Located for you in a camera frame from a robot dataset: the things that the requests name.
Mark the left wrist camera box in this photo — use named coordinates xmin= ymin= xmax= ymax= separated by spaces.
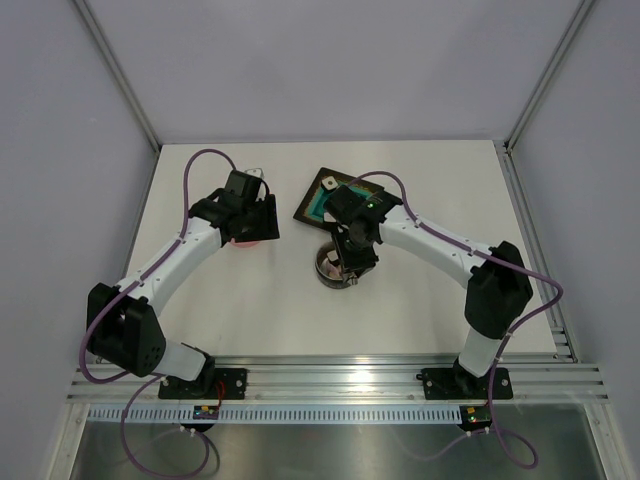
xmin=245 ymin=168 xmax=264 ymax=179

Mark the right frame post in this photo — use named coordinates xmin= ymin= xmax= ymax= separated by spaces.
xmin=503 ymin=0 xmax=599 ymax=155

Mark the aluminium front rail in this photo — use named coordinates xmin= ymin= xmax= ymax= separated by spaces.
xmin=64 ymin=353 xmax=611 ymax=405

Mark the right small circuit board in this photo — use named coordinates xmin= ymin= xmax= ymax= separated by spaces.
xmin=459 ymin=406 xmax=492 ymax=432

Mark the black teal square plate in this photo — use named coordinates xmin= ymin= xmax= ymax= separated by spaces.
xmin=292 ymin=167 xmax=383 ymax=233

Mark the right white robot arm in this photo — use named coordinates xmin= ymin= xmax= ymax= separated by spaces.
xmin=316 ymin=185 xmax=533 ymax=399

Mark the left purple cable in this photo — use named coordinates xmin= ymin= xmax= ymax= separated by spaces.
xmin=78 ymin=148 xmax=246 ymax=475

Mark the white sushi green centre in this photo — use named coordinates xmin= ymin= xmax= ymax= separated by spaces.
xmin=321 ymin=176 xmax=339 ymax=192

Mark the white slotted cable duct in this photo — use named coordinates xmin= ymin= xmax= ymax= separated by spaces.
xmin=89 ymin=403 xmax=466 ymax=424

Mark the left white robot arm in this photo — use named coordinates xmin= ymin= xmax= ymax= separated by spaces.
xmin=80 ymin=169 xmax=280 ymax=398

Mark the pink lunch box lid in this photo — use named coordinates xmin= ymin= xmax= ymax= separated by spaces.
xmin=231 ymin=239 xmax=260 ymax=249

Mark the aluminium rail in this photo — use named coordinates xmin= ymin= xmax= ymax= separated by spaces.
xmin=493 ymin=140 xmax=581 ymax=363
xmin=64 ymin=353 xmax=611 ymax=405

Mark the frame post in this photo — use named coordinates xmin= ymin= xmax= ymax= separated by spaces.
xmin=503 ymin=0 xmax=599 ymax=155
xmin=69 ymin=0 xmax=162 ymax=157

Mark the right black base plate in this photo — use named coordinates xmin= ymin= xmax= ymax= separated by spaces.
xmin=415 ymin=367 xmax=514 ymax=401

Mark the small circuit board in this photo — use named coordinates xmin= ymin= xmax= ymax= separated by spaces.
xmin=193 ymin=405 xmax=219 ymax=421
xmin=459 ymin=406 xmax=492 ymax=432

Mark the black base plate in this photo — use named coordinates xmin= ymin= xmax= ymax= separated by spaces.
xmin=158 ymin=367 xmax=248 ymax=401
xmin=415 ymin=367 xmax=514 ymax=401

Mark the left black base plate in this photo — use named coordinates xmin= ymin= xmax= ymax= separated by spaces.
xmin=158 ymin=367 xmax=248 ymax=401

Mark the right side aluminium rail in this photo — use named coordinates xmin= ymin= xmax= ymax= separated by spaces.
xmin=493 ymin=140 xmax=581 ymax=363

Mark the left small circuit board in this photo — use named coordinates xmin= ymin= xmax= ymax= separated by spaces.
xmin=193 ymin=405 xmax=219 ymax=421

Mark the round steel lunch box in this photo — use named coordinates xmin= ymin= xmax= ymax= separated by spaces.
xmin=314 ymin=242 xmax=359 ymax=290

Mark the left frame post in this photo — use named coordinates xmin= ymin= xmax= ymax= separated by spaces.
xmin=69 ymin=0 xmax=162 ymax=157

